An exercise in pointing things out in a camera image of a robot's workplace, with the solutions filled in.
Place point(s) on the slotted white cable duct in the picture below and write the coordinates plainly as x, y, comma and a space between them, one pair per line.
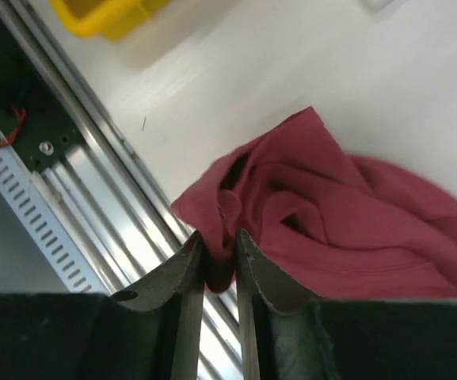
35, 214

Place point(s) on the red tank top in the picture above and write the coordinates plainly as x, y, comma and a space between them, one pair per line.
343, 225

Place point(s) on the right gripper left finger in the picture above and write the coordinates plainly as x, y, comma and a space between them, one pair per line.
162, 317

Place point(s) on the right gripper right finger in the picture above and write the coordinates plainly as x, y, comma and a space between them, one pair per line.
276, 316

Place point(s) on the yellow plastic bin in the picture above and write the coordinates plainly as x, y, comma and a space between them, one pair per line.
111, 19

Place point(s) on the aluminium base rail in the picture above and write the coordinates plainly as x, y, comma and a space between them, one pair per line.
108, 204

